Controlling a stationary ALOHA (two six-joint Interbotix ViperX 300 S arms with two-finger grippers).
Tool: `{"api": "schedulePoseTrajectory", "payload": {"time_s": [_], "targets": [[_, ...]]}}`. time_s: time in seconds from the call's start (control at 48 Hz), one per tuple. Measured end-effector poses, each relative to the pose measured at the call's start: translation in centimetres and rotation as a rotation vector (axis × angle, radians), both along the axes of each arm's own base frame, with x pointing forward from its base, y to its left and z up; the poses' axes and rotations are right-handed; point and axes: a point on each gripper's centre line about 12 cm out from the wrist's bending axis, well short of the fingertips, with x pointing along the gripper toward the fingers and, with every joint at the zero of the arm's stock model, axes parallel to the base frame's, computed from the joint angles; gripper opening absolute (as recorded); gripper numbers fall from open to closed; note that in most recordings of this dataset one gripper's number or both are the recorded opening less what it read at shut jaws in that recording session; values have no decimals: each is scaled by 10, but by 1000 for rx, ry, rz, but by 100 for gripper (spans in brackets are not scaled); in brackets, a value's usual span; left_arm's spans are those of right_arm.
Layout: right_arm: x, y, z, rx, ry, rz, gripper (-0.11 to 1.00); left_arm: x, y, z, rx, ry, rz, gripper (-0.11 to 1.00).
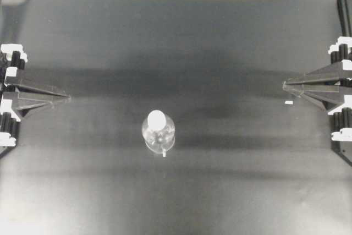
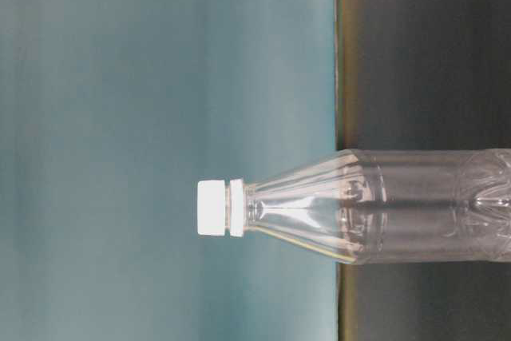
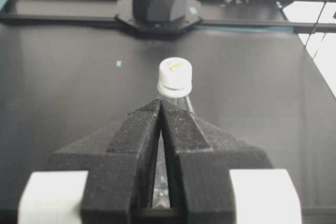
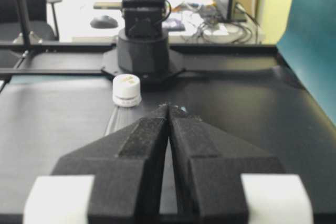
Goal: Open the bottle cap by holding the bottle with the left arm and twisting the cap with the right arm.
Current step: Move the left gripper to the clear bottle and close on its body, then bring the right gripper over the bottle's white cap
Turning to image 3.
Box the black aluminium frame rail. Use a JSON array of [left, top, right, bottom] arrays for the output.
[[1, 0, 335, 34]]

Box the white bottle cap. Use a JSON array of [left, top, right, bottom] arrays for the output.
[[157, 57, 193, 98]]

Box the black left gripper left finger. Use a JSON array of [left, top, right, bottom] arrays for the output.
[[18, 100, 161, 223]]

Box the clear plastic bottle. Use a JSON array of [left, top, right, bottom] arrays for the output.
[[152, 94, 194, 209]]

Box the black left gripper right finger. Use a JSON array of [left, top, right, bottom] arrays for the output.
[[161, 101, 302, 223]]

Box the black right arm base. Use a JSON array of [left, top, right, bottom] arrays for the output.
[[116, 0, 202, 34]]

